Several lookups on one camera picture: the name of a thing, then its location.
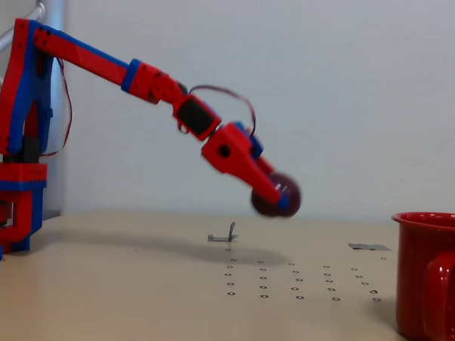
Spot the thin red arm cable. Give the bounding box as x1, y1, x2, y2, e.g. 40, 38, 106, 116
38, 56, 77, 159

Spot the flat grey metal plate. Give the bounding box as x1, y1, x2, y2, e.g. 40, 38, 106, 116
347, 242, 392, 253

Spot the red white gripper servo cable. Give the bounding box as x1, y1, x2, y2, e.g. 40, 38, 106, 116
186, 84, 259, 137

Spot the red enamel mug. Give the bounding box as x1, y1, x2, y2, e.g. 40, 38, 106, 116
386, 210, 455, 341

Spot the dark red plum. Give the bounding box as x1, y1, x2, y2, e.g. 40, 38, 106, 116
249, 170, 303, 220

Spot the small metal bracket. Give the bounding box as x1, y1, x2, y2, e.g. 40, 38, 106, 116
207, 220, 239, 244

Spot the silver metal frame post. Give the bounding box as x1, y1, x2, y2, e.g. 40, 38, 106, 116
26, 0, 72, 221

